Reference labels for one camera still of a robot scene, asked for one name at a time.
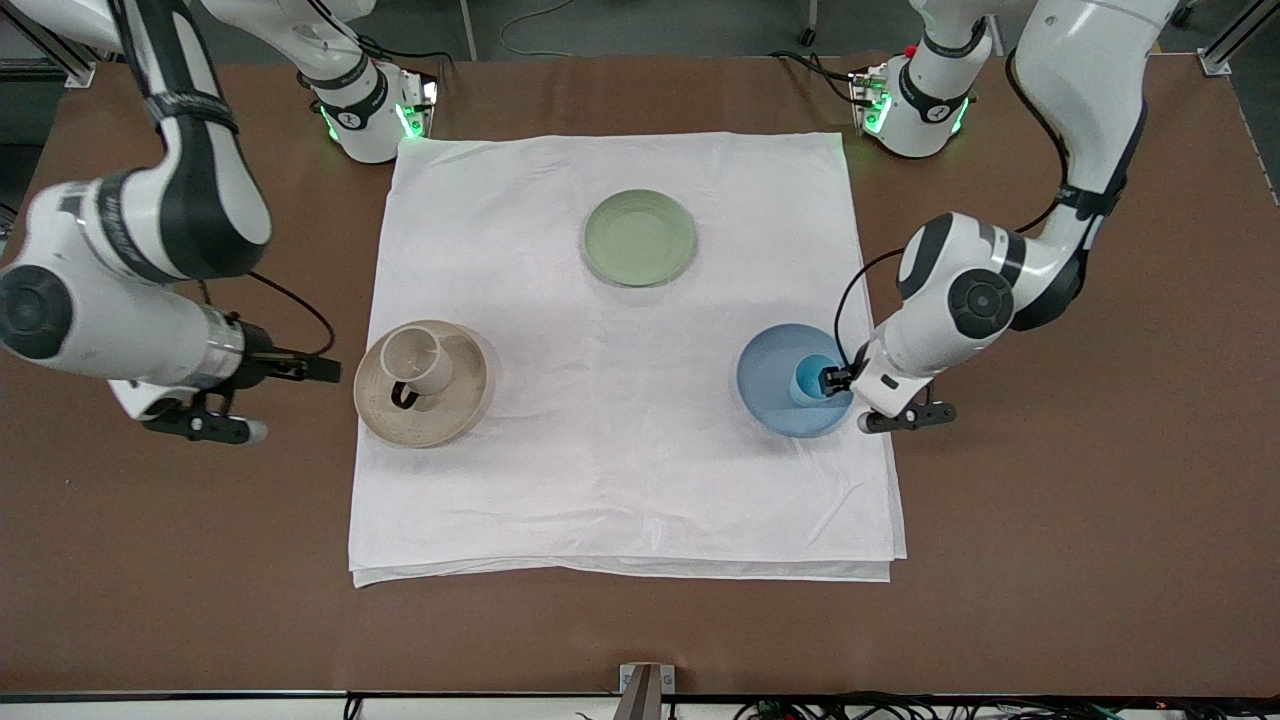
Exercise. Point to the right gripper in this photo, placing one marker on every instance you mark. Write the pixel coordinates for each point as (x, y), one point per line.
(262, 357)

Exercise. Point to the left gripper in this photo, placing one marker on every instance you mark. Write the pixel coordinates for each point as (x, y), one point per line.
(838, 380)

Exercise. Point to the blue cup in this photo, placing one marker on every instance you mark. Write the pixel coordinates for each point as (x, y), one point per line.
(805, 385)

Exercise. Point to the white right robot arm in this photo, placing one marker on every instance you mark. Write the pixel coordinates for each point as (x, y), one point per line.
(130, 230)

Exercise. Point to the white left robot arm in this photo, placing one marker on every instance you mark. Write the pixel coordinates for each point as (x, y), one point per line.
(1090, 100)

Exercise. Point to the blue plate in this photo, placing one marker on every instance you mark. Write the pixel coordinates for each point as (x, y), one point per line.
(765, 380)

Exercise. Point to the beige plate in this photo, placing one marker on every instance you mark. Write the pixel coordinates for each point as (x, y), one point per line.
(440, 422)

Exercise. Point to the green plate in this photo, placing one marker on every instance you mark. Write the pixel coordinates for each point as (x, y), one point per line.
(640, 238)

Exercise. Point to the white cloth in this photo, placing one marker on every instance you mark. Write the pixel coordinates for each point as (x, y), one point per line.
(620, 450)

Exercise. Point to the metal table bracket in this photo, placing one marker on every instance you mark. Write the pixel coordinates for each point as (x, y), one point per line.
(645, 690)

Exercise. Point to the aluminium frame post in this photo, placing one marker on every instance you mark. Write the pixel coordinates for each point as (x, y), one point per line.
(60, 65)
(1225, 50)

